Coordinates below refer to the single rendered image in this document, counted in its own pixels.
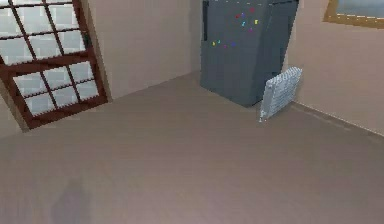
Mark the dark grey fridge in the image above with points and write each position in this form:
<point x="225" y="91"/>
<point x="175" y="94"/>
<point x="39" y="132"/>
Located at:
<point x="240" y="60"/>

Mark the brown glass pane door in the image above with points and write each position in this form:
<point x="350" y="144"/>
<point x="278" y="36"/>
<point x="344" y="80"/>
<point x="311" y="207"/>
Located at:
<point x="50" y="63"/>

